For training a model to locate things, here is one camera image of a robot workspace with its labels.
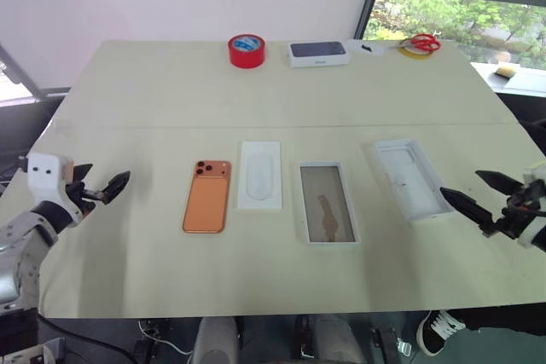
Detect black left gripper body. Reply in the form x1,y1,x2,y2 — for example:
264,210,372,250
63,180,107,217

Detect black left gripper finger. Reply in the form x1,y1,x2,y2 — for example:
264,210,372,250
102,170,132,206
72,162,95,187

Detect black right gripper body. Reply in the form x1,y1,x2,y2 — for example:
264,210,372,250
481,182,546,238

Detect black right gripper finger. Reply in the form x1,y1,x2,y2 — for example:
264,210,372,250
439,187,497,234
474,170,524,197

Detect white empty box base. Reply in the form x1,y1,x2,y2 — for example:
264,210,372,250
367,138,456,228

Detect phone box base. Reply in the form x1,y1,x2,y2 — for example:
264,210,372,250
298,160,363,248

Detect white phone tray insert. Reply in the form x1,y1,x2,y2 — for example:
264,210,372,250
236,139,285,212

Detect closed white phone box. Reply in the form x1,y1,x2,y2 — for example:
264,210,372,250
286,41,353,70

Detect orange smartphone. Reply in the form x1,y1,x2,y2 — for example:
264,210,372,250
182,159,234,236

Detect dark trouser leg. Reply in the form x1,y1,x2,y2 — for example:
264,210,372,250
462,301,546,323

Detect yellow sponge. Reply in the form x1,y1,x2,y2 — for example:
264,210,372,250
493,62,520,82

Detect black and white sneaker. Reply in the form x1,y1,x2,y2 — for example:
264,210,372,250
415,309,468,358

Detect yellow tape roll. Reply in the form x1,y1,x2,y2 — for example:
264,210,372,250
398,45,433,61

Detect white card with black mark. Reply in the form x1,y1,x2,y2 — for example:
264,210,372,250
346,38,387,58

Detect red tape roll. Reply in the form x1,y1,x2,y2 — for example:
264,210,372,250
226,32,267,70

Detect grey rounded shape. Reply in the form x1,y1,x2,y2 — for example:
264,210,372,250
305,315,369,364
195,316,241,364

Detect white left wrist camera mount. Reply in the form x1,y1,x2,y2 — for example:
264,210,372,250
26,152,84,229

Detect black floor cable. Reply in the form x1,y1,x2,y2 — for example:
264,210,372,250
37,315,138,364

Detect thin white floor cable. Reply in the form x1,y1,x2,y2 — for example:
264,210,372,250
139,319,194,357

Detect red handled scissors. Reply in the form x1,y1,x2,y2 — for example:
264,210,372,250
398,32,443,54

